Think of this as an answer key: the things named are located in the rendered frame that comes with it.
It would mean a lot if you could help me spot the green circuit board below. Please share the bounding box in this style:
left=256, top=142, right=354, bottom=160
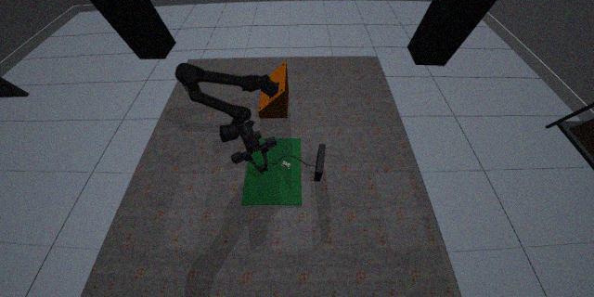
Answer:
left=241, top=138, right=302, bottom=205

